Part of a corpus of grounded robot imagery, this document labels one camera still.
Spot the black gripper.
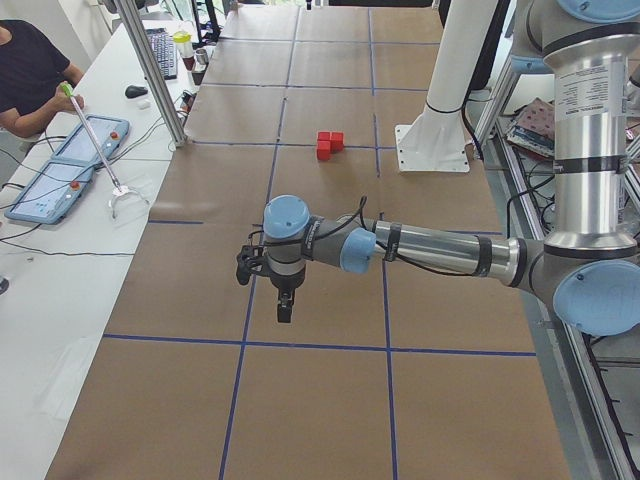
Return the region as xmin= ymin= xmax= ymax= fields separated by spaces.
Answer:
xmin=265 ymin=245 xmax=306 ymax=323

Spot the upper teach pendant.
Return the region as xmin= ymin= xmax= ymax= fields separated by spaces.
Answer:
xmin=51 ymin=115 xmax=130 ymax=166

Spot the teach pendant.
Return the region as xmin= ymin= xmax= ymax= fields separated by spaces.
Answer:
xmin=51 ymin=115 xmax=130 ymax=166
xmin=5 ymin=161 xmax=95 ymax=225

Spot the lower teach pendant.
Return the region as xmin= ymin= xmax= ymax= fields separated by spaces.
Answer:
xmin=5 ymin=161 xmax=95 ymax=225

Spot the black computer mouse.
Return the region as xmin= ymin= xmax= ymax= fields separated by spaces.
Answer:
xmin=124 ymin=85 xmax=148 ymax=99

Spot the metal cup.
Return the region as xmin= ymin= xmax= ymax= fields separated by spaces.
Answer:
xmin=194 ymin=48 xmax=209 ymax=66

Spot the black keyboard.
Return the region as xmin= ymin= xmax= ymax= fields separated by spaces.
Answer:
xmin=145 ymin=28 xmax=178 ymax=80

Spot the stack of books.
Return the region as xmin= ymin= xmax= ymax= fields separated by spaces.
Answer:
xmin=506 ymin=98 xmax=555 ymax=158

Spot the reacher grabber stick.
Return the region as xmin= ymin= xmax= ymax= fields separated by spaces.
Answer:
xmin=59 ymin=82 xmax=150 ymax=220

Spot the seated person black shirt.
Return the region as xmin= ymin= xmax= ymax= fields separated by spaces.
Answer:
xmin=1 ymin=20 xmax=84 ymax=138

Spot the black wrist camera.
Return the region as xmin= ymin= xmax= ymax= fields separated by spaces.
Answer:
xmin=236 ymin=244 xmax=269 ymax=286

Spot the white camera pedestal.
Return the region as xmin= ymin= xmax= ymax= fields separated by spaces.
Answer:
xmin=395 ymin=0 xmax=498 ymax=173

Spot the aluminium frame post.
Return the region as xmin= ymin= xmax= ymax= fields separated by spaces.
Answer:
xmin=114 ymin=0 xmax=186 ymax=148

